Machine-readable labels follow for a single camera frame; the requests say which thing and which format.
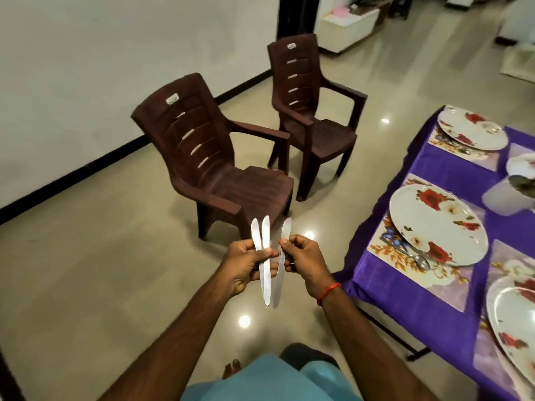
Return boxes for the person's dark trousers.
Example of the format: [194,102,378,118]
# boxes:
[280,342,319,368]

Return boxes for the bundle of steel knives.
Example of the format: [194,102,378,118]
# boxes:
[260,214,274,307]

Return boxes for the brown plastic chair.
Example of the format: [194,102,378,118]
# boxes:
[131,72,294,241]
[266,33,369,202]

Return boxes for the person's teal t-shirt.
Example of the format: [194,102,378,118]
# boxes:
[179,353,362,401]

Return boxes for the person's right forearm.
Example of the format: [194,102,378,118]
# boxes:
[318,288,440,401]

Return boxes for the person's left foot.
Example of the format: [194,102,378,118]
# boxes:
[221,357,244,379]

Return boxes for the person's left hand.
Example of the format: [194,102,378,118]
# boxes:
[211,238,281,299]

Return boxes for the person's left forearm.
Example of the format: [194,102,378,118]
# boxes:
[100,283,239,401]

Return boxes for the white floral plate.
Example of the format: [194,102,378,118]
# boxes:
[487,275,535,385]
[390,183,490,266]
[437,105,509,153]

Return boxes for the white low cabinet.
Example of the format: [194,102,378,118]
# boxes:
[316,0,381,55]

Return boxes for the person's right hand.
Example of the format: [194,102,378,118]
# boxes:
[280,234,337,302]

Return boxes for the green plant in white pot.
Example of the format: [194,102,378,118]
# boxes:
[505,153,535,216]

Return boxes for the purple tablecloth table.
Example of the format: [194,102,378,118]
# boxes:
[334,104,535,401]

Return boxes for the red wrist thread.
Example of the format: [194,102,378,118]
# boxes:
[315,282,343,307]

